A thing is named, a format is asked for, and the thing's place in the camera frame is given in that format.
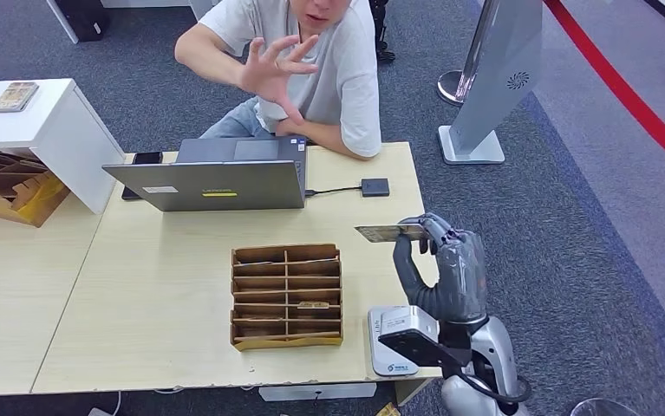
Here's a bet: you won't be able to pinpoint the transparent round dome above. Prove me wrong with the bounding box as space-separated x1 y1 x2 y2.
570 399 642 416

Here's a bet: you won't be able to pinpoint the person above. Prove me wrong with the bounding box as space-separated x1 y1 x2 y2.
173 0 383 160

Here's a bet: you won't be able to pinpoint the white desk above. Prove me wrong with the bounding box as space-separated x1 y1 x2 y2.
44 0 215 46

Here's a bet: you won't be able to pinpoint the grey laptop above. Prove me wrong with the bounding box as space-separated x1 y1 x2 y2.
101 135 309 213

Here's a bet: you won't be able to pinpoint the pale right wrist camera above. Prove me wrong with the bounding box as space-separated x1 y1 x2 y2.
376 312 466 370

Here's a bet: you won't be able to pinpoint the brown and yellow cardboard organizer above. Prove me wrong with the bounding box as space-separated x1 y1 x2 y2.
0 150 72 229

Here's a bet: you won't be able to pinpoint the grey printed ID card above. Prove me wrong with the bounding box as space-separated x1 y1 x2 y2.
354 223 428 244

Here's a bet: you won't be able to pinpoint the black computer case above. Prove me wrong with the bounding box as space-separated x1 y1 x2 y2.
55 0 111 44

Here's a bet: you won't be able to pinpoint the black laptop cable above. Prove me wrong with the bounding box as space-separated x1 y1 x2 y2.
304 185 363 198

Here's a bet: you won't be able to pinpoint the black smartphone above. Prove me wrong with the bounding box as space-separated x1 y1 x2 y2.
121 151 165 202

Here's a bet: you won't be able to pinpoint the stack of patterned cards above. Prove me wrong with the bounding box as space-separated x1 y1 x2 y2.
0 81 41 114

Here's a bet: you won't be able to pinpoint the long red strip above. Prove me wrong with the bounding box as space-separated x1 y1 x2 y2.
543 0 665 190

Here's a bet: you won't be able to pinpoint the small black box device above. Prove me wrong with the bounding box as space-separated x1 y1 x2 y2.
361 178 391 198

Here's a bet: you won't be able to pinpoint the person's right hand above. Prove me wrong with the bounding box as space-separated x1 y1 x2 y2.
238 34 321 125

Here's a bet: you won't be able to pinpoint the white cabinet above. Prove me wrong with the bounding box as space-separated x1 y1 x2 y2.
0 78 127 215

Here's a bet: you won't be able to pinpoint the white table frame bar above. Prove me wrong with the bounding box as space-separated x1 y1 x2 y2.
258 383 378 403

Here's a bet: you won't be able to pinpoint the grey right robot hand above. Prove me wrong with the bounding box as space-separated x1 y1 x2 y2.
392 213 489 326

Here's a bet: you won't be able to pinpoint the black robot feet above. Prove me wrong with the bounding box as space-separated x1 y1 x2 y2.
373 0 396 64

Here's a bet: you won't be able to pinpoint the grey kiosk stand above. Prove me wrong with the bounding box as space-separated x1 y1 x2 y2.
438 0 544 166

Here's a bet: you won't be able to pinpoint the brown cardboard card organizer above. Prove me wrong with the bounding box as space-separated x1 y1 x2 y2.
229 244 345 353

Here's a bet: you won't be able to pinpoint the chrome stanchion post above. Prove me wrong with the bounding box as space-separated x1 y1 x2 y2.
437 0 501 108

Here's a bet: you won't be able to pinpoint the person's left hand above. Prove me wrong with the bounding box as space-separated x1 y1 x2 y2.
274 116 307 138

